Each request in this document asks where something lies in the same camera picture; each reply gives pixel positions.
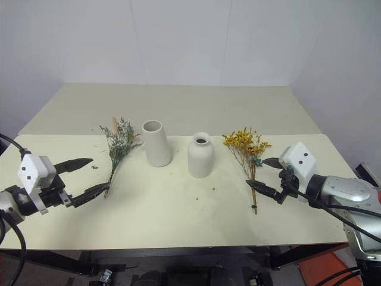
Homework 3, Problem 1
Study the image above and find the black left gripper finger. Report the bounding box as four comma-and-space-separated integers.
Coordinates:
71, 182, 112, 209
53, 157, 95, 176

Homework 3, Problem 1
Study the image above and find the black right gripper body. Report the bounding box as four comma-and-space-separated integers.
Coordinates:
274, 167, 300, 205

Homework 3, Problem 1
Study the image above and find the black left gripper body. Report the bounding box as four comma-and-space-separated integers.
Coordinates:
37, 175, 75, 209

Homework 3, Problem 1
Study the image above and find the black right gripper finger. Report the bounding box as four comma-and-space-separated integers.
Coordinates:
245, 179, 278, 200
263, 157, 284, 171

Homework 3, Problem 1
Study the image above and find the white bottle-shaped ceramic vase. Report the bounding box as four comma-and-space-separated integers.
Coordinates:
187, 131, 216, 179

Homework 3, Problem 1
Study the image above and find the white conical ceramic vase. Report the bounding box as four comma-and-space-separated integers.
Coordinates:
142, 119, 174, 168

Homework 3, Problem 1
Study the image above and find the yellow dried flower bunch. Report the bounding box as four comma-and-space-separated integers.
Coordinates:
222, 127, 273, 215

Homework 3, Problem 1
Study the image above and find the green dried flower bunch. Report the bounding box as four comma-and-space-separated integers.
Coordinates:
99, 116, 144, 198

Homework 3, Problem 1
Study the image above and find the orange floor object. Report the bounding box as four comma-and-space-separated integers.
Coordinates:
296, 243, 363, 286

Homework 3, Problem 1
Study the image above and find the dark rounded shape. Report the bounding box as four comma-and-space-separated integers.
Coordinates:
135, 269, 163, 286

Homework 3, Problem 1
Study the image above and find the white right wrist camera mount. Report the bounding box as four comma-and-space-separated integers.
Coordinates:
279, 141, 320, 204

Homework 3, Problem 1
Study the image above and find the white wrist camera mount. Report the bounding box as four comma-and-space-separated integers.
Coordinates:
279, 141, 320, 204
17, 153, 57, 195

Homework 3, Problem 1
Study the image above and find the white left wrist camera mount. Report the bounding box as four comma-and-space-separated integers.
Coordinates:
17, 153, 57, 195

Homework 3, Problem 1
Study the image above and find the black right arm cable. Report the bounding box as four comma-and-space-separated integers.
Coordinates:
293, 187, 381, 248

